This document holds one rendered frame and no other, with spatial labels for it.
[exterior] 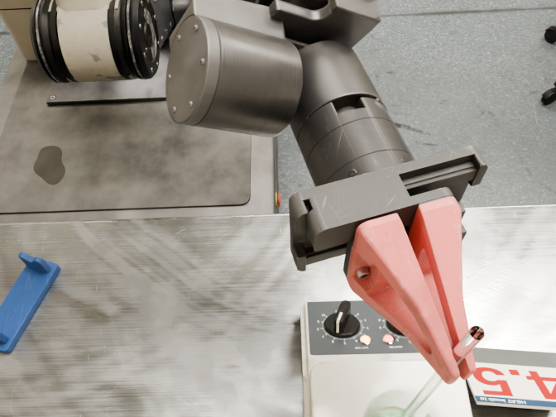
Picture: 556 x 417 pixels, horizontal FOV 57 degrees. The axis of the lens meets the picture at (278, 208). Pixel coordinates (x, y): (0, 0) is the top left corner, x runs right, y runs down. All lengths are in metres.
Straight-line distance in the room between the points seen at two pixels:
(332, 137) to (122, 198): 0.87
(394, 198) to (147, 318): 0.36
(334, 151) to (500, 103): 1.58
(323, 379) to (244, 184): 0.72
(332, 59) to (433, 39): 1.70
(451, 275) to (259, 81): 0.14
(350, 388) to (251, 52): 0.26
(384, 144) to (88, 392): 0.38
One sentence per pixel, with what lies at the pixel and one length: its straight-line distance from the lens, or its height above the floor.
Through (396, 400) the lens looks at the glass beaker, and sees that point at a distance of 0.39.
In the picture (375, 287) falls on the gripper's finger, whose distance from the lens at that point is 0.29.
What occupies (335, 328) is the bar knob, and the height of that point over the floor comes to 0.81.
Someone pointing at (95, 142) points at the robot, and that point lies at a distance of 1.25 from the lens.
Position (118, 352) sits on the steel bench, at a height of 0.75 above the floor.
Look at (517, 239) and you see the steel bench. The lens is 0.62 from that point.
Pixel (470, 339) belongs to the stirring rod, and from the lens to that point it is 0.23.
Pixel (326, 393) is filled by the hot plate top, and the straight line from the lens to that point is 0.42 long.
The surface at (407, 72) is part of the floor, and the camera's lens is 1.87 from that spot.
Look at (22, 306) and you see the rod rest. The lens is 0.60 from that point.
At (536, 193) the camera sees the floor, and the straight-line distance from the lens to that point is 1.65.
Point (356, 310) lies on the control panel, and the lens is 0.50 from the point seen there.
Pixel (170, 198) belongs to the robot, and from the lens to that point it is 1.10.
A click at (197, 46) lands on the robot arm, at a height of 1.07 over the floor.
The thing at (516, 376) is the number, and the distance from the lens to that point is 0.54.
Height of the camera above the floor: 1.25
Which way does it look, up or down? 57 degrees down
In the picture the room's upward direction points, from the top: 4 degrees counter-clockwise
